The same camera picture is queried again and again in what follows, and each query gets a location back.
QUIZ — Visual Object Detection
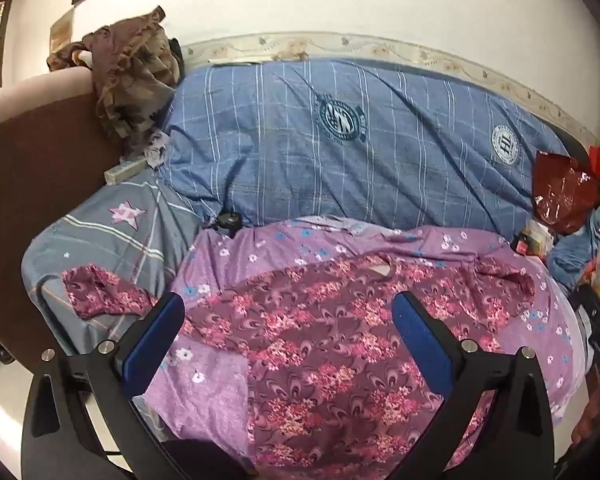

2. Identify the brown camouflage cloth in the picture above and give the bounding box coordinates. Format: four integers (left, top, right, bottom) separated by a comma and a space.
46, 6, 184, 154

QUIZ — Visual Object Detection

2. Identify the grey star pillow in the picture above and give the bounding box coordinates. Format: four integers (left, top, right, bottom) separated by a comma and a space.
21, 169, 202, 356

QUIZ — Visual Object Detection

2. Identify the white flat box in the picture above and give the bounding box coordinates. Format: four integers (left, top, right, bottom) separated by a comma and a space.
104, 157, 147, 185

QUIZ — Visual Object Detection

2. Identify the red plastic bag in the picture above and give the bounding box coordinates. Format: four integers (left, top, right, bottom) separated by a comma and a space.
532, 152, 600, 235

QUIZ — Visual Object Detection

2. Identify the maroon pink floral garment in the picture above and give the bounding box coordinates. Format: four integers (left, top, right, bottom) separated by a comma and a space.
61, 252, 538, 480

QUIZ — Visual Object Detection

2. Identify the blue plaid quilt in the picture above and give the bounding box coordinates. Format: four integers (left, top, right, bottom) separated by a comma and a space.
159, 58, 566, 237

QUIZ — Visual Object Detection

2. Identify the small black round device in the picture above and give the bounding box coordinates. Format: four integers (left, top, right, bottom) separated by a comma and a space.
214, 211, 242, 238

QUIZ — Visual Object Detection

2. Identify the light blue cloth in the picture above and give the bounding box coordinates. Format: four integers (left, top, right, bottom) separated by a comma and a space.
546, 206, 600, 290

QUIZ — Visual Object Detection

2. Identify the brown bed headboard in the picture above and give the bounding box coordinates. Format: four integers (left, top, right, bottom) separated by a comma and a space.
0, 67, 122, 370

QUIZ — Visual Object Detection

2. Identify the purple floral bedsheet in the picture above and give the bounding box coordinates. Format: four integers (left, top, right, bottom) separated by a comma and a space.
145, 217, 586, 479

